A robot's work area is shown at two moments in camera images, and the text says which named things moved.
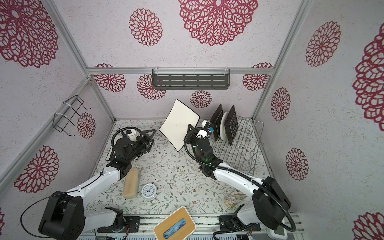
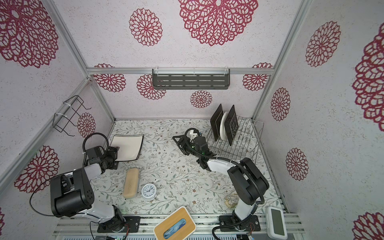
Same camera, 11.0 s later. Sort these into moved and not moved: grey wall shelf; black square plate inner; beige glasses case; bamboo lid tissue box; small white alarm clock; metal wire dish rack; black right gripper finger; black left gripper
Moved: black right gripper finger; black left gripper
Not moved: beige glasses case; bamboo lid tissue box; black square plate inner; small white alarm clock; grey wall shelf; metal wire dish rack
